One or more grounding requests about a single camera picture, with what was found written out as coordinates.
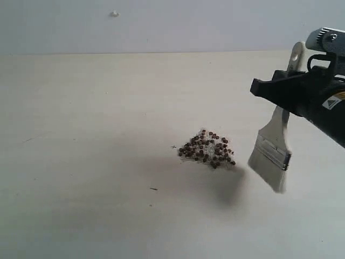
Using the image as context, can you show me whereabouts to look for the brown beans and rice grains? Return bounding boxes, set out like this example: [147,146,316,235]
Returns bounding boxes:
[171,128,237,171]

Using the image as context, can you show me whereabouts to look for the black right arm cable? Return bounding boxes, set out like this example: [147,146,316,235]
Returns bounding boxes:
[306,53,337,73]

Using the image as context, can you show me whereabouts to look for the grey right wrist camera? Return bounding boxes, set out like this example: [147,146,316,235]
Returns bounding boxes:
[305,27,345,57]

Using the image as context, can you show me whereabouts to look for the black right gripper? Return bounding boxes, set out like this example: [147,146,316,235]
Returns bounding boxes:
[250,54,344,147]

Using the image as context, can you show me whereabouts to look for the small white wall fixture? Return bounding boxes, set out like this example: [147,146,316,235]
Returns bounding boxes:
[109,10,120,18]

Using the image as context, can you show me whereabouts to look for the white wooden paint brush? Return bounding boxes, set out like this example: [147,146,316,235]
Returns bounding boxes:
[248,42,306,194]

